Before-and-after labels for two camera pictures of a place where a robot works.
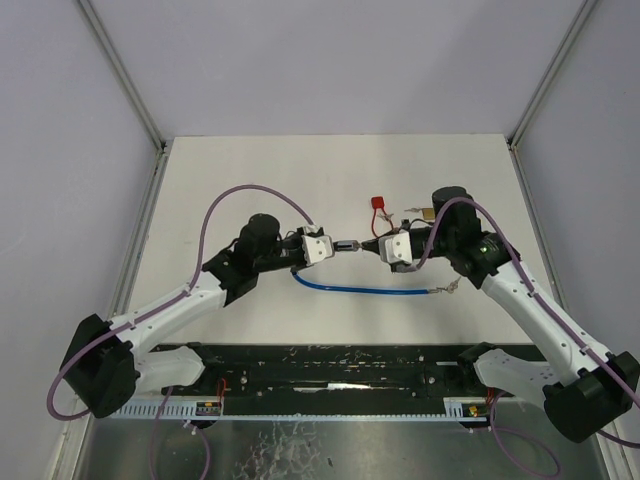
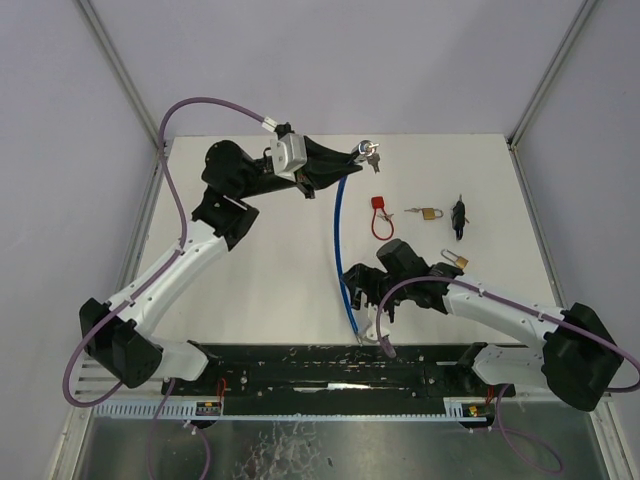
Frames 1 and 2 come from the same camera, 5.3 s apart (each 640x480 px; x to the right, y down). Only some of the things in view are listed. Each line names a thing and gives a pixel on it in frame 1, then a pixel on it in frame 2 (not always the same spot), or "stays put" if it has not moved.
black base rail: (420, 371) stays put
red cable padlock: (378, 202) stays put
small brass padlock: (428, 213) stays put
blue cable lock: (353, 246) → (360, 151)
